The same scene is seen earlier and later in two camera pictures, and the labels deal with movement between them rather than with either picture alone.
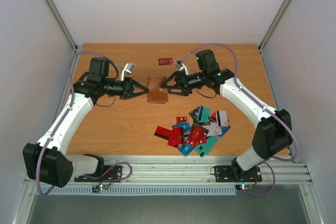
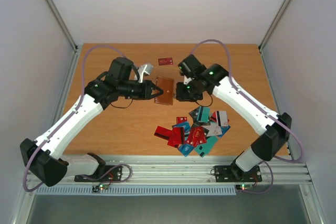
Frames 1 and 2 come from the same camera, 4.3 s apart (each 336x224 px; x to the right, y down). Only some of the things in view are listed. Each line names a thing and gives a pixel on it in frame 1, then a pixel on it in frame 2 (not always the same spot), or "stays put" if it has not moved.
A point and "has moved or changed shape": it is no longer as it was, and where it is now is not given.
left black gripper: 128,89 -> 147,89
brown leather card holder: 157,95 has moved or changed shape
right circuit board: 244,187 stays put
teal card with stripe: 203,114 stays put
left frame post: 52,9 stays put
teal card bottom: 205,149 stays put
